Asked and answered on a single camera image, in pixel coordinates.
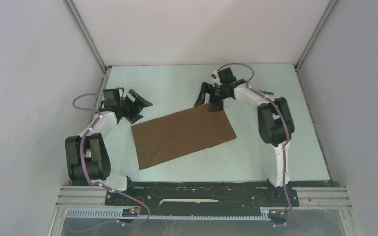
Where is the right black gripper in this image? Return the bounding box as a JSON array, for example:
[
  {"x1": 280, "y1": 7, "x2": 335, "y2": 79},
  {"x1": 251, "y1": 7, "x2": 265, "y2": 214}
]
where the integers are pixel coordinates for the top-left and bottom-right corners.
[{"x1": 194, "y1": 82, "x2": 229, "y2": 113}]

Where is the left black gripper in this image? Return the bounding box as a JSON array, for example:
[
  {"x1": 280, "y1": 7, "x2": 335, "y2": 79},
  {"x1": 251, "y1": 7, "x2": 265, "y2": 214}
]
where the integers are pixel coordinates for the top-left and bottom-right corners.
[{"x1": 118, "y1": 90, "x2": 152, "y2": 124}]

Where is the brown cloth napkin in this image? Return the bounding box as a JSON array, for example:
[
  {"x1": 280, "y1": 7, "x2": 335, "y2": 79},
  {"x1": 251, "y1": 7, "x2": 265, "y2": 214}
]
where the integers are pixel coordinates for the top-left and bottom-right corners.
[{"x1": 131, "y1": 103, "x2": 237, "y2": 170}]

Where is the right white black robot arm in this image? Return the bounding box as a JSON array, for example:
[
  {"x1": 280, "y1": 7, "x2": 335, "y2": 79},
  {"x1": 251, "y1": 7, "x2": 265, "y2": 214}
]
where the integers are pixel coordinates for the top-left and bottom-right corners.
[{"x1": 194, "y1": 64, "x2": 295, "y2": 206}]

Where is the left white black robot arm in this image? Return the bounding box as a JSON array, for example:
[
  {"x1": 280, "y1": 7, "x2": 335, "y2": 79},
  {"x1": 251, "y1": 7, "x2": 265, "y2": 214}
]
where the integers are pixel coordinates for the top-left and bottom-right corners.
[{"x1": 65, "y1": 87, "x2": 152, "y2": 205}]

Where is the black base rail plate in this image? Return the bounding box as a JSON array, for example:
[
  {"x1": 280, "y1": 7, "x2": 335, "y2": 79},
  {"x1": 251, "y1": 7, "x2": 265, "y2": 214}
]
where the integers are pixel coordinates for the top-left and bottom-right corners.
[{"x1": 105, "y1": 181, "x2": 299, "y2": 216}]

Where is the aluminium frame profile front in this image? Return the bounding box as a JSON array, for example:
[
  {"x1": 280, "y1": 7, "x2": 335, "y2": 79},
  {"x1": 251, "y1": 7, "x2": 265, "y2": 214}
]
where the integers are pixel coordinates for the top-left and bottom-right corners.
[{"x1": 46, "y1": 186, "x2": 107, "y2": 236}]

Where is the left aluminium corner post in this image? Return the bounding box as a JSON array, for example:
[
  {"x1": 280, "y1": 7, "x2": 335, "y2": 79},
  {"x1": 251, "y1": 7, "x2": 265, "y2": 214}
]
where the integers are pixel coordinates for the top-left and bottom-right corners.
[{"x1": 63, "y1": 0, "x2": 107, "y2": 73}]

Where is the aluminium corner post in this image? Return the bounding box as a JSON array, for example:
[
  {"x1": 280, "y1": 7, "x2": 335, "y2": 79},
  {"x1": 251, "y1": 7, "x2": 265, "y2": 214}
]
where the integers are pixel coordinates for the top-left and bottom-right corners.
[
  {"x1": 63, "y1": 0, "x2": 107, "y2": 73},
  {"x1": 294, "y1": 0, "x2": 340, "y2": 73}
]

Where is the grey cable duct strip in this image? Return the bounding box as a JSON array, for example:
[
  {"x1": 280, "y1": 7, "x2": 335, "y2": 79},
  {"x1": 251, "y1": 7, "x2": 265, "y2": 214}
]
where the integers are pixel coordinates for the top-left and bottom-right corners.
[{"x1": 65, "y1": 207, "x2": 269, "y2": 221}]

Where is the right aluminium corner post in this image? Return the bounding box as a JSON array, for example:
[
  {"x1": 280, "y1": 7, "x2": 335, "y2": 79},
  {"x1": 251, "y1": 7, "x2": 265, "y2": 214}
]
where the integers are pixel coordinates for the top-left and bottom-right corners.
[{"x1": 294, "y1": 0, "x2": 340, "y2": 73}]

